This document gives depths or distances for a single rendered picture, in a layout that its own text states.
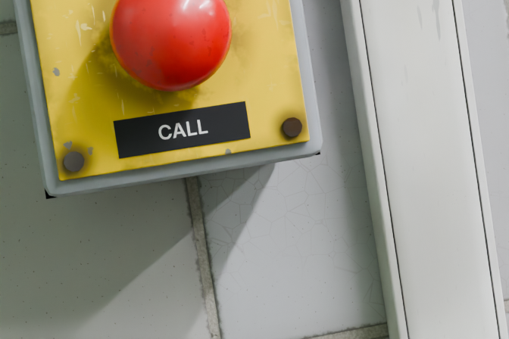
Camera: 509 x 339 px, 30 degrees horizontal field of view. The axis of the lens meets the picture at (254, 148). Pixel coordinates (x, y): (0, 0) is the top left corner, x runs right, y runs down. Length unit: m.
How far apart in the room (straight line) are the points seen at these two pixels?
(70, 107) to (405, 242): 0.16
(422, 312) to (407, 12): 0.13
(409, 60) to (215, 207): 0.10
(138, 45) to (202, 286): 0.14
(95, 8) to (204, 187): 0.11
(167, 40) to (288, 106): 0.06
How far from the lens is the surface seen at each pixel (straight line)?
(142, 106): 0.33
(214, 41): 0.31
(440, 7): 0.41
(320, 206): 0.41
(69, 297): 0.41
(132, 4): 0.31
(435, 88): 0.41
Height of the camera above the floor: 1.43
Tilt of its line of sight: 3 degrees down
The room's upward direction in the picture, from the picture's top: 9 degrees counter-clockwise
